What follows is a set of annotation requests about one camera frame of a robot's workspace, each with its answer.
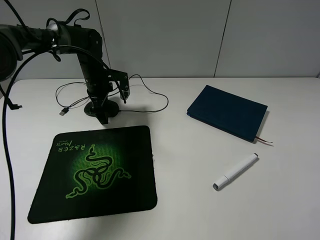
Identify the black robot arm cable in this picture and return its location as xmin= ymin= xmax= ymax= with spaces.
xmin=0 ymin=0 xmax=118 ymax=240

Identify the white marker pen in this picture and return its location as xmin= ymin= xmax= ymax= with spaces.
xmin=212 ymin=153 xmax=259 ymax=191

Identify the black computer mouse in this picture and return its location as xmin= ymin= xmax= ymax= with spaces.
xmin=84 ymin=100 xmax=120 ymax=118

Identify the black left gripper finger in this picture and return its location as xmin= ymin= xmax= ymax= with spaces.
xmin=119 ymin=85 xmax=130 ymax=104
xmin=89 ymin=96 xmax=109 ymax=125

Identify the black green razer mousepad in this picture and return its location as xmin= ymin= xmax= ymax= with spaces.
xmin=27 ymin=125 xmax=158 ymax=224

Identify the dark blue notebook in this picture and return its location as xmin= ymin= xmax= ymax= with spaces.
xmin=187 ymin=85 xmax=268 ymax=143

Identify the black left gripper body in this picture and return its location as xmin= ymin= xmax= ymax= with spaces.
xmin=83 ymin=67 xmax=129 ymax=97

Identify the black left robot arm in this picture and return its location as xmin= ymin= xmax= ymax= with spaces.
xmin=0 ymin=22 xmax=130 ymax=125

